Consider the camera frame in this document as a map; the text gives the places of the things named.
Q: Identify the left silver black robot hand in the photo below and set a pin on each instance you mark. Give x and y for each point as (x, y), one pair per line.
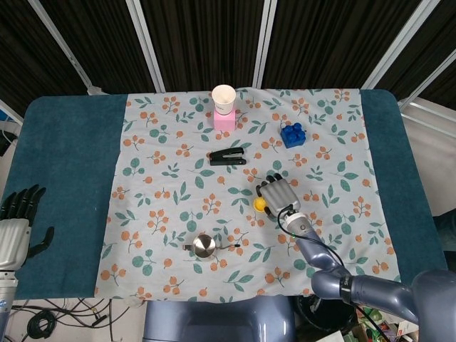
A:
(10, 238)

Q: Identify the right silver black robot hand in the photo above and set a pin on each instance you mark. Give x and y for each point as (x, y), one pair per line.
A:
(281, 196)

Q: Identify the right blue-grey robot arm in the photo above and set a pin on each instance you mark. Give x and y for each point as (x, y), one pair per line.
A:
(338, 274)

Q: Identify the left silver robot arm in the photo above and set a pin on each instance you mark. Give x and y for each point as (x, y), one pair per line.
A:
(6, 303)

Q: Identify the yellow round disc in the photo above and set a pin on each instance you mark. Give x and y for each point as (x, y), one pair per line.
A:
(259, 207)

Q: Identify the blue toy building brick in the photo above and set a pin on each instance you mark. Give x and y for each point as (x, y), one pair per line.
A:
(293, 136)

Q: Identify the black stapler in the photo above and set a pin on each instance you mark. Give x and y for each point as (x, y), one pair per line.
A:
(228, 157)

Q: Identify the teal table cover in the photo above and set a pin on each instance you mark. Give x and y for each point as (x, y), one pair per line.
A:
(67, 171)

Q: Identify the pink cube block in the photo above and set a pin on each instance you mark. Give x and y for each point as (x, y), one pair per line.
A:
(224, 121)

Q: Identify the floral printed cloth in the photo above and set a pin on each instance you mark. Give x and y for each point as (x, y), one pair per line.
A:
(171, 192)

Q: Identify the white paper cup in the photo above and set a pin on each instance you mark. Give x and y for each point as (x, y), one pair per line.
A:
(223, 101)

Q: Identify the black waste bin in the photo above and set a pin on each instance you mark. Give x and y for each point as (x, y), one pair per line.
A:
(320, 317)

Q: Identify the blue-grey robot torso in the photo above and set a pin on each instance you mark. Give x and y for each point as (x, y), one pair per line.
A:
(217, 320)

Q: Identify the colourful packaging clutter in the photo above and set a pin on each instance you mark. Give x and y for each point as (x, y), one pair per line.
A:
(384, 326)

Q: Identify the white table clamp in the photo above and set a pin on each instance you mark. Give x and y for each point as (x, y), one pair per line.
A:
(94, 89)

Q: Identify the aluminium screen post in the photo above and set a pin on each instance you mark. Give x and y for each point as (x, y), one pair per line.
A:
(63, 42)
(401, 44)
(146, 44)
(264, 42)
(427, 83)

